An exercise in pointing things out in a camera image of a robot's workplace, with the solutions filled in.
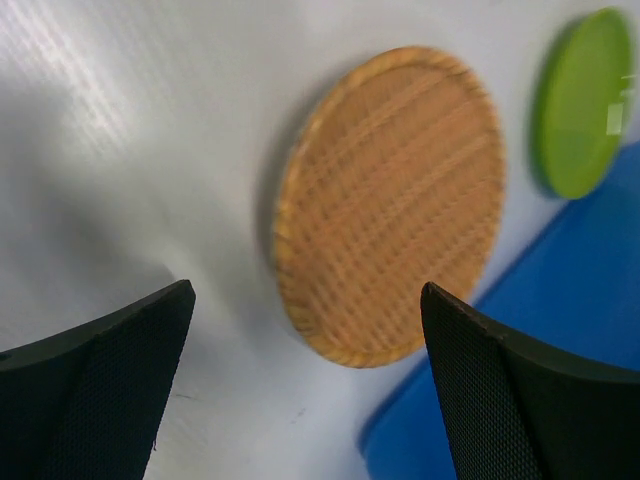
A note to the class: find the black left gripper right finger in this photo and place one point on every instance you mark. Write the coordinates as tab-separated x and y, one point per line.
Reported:
515	407

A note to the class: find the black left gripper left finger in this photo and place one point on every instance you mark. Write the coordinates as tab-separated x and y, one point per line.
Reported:
87	403

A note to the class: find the orange woven bamboo tray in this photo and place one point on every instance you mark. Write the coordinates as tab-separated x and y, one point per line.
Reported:
397	178

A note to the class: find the blue plastic bin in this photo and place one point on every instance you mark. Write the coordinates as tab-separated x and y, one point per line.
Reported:
575	288

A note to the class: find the green plastic plate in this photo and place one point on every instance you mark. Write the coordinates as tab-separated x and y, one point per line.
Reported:
583	103

